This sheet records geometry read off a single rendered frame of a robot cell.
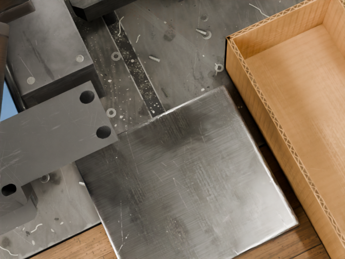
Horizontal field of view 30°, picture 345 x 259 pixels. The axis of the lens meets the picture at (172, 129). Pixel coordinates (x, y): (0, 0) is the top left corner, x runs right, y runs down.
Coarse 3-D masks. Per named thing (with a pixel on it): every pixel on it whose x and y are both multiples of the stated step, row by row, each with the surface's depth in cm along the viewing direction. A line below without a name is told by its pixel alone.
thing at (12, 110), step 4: (4, 80) 59; (4, 84) 59; (4, 88) 58; (4, 92) 58; (8, 92) 58; (4, 96) 58; (8, 96) 58; (4, 100) 58; (8, 100) 58; (12, 100) 58; (4, 104) 58; (8, 104) 58; (12, 104) 58; (4, 108) 58; (8, 108) 58; (12, 108) 58; (4, 112) 58; (8, 112) 58; (12, 112) 58; (16, 112) 57; (4, 116) 57; (8, 116) 57
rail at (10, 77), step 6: (6, 66) 60; (6, 72) 59; (6, 78) 59; (12, 78) 59; (12, 84) 59; (12, 90) 59; (18, 96) 59; (18, 102) 58; (18, 108) 58; (24, 108) 58
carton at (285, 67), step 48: (336, 0) 63; (240, 48) 65; (288, 48) 68; (336, 48) 68; (240, 96) 67; (288, 96) 66; (336, 96) 66; (288, 144) 58; (336, 144) 64; (336, 192) 63; (336, 240) 56
